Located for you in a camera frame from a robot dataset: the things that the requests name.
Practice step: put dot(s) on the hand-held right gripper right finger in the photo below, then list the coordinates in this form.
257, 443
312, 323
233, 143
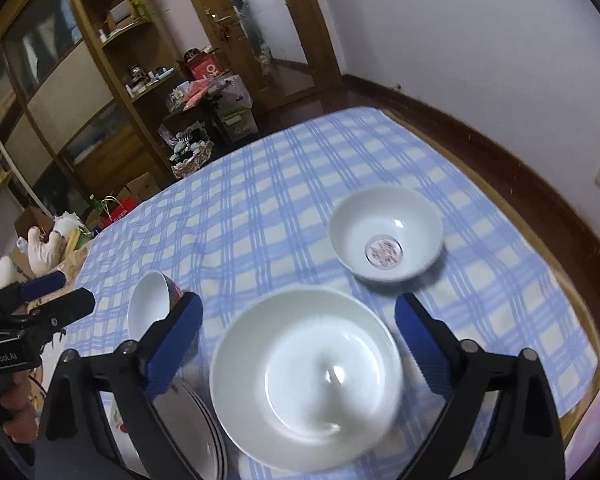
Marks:
422, 345

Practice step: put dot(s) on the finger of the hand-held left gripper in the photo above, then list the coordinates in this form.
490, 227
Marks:
45, 282
75, 305

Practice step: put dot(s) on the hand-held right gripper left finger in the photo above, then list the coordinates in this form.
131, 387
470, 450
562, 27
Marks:
177, 345

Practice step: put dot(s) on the red green patterned bowl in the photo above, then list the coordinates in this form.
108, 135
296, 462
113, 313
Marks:
147, 310

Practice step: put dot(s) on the large white bowl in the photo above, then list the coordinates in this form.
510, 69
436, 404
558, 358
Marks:
305, 375

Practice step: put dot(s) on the small red patterned bowl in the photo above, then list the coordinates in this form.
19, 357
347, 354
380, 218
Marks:
380, 220

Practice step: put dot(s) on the person's left hand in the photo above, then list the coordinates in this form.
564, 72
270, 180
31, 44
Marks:
20, 420

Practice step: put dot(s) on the white plush doll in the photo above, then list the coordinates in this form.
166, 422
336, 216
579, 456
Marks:
45, 255

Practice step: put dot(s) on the yellow green box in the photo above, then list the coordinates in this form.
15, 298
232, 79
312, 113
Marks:
80, 241

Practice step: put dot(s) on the white haired plush toy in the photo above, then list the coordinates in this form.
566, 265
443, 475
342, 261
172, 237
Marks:
67, 222

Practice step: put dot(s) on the cardboard box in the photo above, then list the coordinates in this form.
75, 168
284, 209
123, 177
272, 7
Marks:
140, 187
30, 220

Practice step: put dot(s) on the green bottle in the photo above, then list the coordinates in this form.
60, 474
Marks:
95, 207

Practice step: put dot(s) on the red shopping bag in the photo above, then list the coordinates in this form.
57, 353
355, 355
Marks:
122, 210

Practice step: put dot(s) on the white toy shelf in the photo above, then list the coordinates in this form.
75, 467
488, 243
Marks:
0, 145

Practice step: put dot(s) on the blue checked cloth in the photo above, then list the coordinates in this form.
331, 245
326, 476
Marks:
280, 200

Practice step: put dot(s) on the woven basket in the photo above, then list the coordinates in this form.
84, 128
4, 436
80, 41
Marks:
192, 160

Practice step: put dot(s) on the wooden wardrobe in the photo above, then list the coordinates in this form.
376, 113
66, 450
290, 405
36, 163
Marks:
65, 85

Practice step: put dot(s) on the cluttered small side table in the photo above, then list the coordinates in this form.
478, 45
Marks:
212, 115

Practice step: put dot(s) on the clear plastic storage box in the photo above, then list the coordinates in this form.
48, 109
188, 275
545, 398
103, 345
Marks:
240, 120

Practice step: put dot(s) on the pink packet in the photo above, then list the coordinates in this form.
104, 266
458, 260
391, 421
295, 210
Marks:
197, 92

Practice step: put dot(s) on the wooden corner shelf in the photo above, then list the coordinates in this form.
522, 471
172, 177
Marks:
130, 35

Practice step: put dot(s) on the red box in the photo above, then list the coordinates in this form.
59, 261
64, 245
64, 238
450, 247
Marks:
207, 67

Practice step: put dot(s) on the wooden door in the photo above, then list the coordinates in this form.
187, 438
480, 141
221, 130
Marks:
230, 50

